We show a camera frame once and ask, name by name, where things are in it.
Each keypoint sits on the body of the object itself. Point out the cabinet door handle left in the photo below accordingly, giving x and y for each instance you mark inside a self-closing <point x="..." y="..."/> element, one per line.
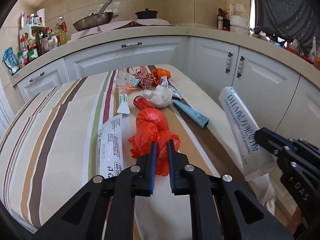
<point x="228" y="62"/>

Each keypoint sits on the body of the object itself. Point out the striped tablecloth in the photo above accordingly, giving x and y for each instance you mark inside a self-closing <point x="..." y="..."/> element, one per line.
<point x="48" y="150"/>

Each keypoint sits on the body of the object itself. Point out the steel frying pan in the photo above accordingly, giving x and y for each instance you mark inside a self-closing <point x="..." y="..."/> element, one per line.
<point x="95" y="18"/>

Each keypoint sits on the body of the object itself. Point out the cabinet door handle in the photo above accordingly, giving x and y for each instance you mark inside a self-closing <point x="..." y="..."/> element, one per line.
<point x="240" y="67"/>
<point x="228" y="62"/>

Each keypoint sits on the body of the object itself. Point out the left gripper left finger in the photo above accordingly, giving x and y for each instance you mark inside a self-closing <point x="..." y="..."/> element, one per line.
<point x="104" y="207"/>

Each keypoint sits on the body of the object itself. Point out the cooking oil bottle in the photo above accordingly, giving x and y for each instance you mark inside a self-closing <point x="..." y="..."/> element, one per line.
<point x="61" y="30"/>

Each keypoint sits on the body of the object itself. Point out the blue white snack bag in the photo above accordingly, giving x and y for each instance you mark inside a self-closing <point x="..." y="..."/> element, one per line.
<point x="10" y="61"/>

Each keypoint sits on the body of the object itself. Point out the middle drawer handle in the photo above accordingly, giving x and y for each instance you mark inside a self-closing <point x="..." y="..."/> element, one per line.
<point x="133" y="44"/>

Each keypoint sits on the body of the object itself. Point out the red plastic bag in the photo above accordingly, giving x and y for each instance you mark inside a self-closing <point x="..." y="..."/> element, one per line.
<point x="152" y="126"/>

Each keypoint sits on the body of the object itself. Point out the white stacked bowls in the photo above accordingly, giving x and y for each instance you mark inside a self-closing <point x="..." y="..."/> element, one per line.
<point x="239" y="25"/>

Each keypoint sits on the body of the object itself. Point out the left drawer handle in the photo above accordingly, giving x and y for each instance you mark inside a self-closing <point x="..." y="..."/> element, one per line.
<point x="37" y="77"/>

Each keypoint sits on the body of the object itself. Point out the red spray can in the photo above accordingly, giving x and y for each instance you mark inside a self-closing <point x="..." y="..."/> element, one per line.
<point x="141" y="103"/>

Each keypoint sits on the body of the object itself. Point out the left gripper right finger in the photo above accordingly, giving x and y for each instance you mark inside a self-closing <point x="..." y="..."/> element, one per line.
<point x="221" y="208"/>

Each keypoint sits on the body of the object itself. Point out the wall power socket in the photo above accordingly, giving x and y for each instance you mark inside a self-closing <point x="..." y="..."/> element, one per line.
<point x="239" y="8"/>

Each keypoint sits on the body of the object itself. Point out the light blue sachet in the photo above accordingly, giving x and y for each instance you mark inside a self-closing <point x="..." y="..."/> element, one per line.
<point x="201" y="120"/>

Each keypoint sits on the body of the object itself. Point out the white printed sachet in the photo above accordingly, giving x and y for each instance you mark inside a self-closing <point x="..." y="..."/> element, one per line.
<point x="110" y="160"/>

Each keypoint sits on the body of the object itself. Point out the silver foil wrapper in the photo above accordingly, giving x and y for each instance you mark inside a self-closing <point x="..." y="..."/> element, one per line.
<point x="165" y="83"/>

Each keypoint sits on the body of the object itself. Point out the cabinet door handle right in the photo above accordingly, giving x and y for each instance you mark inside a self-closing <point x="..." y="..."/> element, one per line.
<point x="240" y="67"/>

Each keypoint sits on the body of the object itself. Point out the white milk powder sachet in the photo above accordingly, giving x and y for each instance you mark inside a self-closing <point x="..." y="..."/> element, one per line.
<point x="256" y="161"/>

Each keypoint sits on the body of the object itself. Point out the dark grey hanging cloth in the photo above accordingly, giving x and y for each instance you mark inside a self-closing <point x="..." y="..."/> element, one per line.
<point x="289" y="20"/>

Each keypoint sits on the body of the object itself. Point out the red checkered ribbon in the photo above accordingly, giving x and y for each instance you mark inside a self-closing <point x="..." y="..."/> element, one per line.
<point x="146" y="78"/>

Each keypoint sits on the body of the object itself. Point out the white spice rack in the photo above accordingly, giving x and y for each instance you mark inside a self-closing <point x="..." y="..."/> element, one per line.
<point x="29" y="32"/>

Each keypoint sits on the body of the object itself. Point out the drawer handle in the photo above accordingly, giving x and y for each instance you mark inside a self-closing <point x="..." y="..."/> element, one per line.
<point x="133" y="44"/>
<point x="37" y="77"/>

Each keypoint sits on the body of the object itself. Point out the clear orange dotted wrapper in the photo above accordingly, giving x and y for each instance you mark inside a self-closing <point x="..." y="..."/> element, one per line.
<point x="126" y="80"/>

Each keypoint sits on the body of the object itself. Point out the black casserole pot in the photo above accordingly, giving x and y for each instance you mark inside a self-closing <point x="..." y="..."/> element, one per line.
<point x="146" y="14"/>

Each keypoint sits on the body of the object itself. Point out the dark sauce bottle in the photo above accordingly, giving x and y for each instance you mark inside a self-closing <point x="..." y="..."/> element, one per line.
<point x="220" y="19"/>

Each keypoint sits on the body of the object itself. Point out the pink stove cover cloth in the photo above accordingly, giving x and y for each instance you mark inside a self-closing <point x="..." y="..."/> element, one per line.
<point x="119" y="25"/>

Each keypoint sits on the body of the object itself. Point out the paper towel roll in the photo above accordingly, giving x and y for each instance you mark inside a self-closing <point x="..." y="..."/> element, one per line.
<point x="41" y="14"/>

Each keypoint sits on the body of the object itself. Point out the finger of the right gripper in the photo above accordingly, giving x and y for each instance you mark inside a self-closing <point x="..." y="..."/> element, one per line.
<point x="270" y="141"/>

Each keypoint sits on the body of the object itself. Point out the green white probiotic sachet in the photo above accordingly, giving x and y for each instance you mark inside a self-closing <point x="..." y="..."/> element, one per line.
<point x="123" y="107"/>

